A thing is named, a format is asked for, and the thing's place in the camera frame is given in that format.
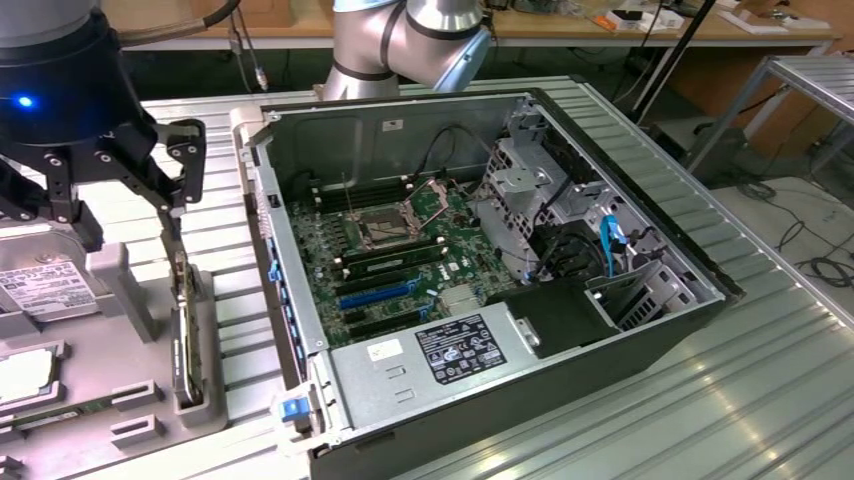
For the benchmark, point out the open black PC case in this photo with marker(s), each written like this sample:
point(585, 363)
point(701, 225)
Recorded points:
point(568, 400)

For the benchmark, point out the green RAM stick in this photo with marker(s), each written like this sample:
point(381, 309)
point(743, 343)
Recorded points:
point(67, 411)

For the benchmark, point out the aluminium frame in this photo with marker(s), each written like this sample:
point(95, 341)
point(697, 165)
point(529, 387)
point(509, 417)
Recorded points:
point(801, 80)

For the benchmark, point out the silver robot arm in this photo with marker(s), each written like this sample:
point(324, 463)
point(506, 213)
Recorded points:
point(374, 50)

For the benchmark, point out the small black box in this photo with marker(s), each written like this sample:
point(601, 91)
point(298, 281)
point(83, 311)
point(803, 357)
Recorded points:
point(630, 15)

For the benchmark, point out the metal socket cover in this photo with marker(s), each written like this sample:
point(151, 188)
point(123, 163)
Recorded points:
point(437, 184)

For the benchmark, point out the flat white box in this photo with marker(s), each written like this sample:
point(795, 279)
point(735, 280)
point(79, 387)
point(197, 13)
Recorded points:
point(755, 22)

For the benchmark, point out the black plastic cover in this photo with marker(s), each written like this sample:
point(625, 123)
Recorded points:
point(554, 320)

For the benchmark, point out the silver power supply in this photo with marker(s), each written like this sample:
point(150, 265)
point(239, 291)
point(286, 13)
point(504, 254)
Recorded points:
point(374, 380)

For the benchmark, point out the grey parts rack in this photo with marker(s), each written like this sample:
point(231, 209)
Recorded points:
point(121, 360)

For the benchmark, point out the silver CPU chip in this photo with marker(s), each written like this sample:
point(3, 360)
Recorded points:
point(23, 375)

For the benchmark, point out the hard disk with blue carrier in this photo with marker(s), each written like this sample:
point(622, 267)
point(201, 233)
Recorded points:
point(41, 290)

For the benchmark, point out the dark RAM stick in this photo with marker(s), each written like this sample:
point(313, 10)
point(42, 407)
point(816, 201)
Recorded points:
point(394, 262)

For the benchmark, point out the wooden desk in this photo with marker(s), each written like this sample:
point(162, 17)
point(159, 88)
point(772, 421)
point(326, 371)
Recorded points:
point(581, 37)

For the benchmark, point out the black floor box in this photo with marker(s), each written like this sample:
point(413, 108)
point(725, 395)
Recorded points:
point(708, 145)

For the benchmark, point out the silver disk bay cage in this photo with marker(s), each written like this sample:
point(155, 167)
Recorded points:
point(517, 182)

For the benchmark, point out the short black expansion slot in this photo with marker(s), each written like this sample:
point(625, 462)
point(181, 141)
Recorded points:
point(360, 316)

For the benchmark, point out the orange and white box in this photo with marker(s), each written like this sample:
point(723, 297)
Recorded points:
point(610, 22)

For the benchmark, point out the green motherboard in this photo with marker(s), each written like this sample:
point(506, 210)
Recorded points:
point(481, 260)

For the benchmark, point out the blue slot clip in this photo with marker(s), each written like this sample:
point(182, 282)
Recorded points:
point(302, 348)
point(294, 322)
point(286, 296)
point(272, 260)

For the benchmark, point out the silver chipset heat sink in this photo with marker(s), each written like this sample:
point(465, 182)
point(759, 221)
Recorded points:
point(461, 300)

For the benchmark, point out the small white box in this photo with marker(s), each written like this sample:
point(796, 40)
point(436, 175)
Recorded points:
point(668, 22)

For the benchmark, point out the long black expansion slot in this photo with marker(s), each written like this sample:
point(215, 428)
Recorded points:
point(370, 285)
point(388, 327)

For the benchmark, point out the green graphics card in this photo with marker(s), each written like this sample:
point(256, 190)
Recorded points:
point(190, 340)

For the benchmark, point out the white case sticker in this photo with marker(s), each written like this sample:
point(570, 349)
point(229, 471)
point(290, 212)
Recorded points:
point(394, 125)

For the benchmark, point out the black stand pole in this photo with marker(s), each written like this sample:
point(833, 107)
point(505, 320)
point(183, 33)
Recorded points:
point(675, 60)

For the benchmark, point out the grey disk bay caddy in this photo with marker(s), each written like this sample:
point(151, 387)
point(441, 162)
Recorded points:
point(661, 290)

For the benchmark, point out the CPU socket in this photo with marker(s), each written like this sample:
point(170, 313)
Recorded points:
point(384, 232)

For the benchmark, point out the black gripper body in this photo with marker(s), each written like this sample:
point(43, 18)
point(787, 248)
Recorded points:
point(61, 90)

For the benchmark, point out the blue expansion slot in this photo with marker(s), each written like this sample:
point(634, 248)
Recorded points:
point(374, 297)

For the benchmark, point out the blue release latch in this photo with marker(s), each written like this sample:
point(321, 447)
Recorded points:
point(294, 410)

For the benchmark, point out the metal socket locking lever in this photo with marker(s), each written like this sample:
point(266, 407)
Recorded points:
point(349, 197)
point(441, 215)

